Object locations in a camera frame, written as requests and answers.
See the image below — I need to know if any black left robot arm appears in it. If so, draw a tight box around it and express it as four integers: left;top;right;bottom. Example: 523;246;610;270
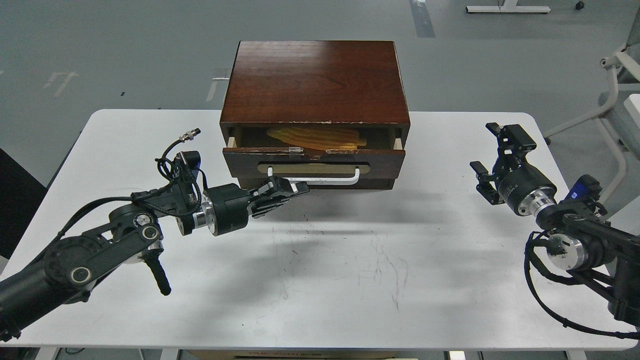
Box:
0;129;310;342

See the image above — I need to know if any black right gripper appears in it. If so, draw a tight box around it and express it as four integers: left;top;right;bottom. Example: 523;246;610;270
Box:
470;122;557;217

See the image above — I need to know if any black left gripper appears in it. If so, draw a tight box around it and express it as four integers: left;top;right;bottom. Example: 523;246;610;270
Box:
202;176;310;236

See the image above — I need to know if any wooden drawer with white handle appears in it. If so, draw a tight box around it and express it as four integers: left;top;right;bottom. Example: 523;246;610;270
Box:
222;146;406;191

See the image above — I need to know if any white chair frame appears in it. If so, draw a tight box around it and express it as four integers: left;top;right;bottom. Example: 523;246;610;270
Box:
543;43;639;203

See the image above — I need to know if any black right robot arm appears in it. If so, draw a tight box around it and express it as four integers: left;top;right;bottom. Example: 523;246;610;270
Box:
470;122;640;340

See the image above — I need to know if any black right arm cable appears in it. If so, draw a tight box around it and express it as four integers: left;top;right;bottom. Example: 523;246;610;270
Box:
523;232;640;341

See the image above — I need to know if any yellow corn cob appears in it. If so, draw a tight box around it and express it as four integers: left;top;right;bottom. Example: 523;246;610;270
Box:
266;126;368;151

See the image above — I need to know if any dark wooden cabinet box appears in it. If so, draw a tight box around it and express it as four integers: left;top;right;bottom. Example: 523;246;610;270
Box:
219;40;410;185

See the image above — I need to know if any white stand base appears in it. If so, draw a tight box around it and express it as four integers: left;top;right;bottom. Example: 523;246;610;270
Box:
465;0;551;14

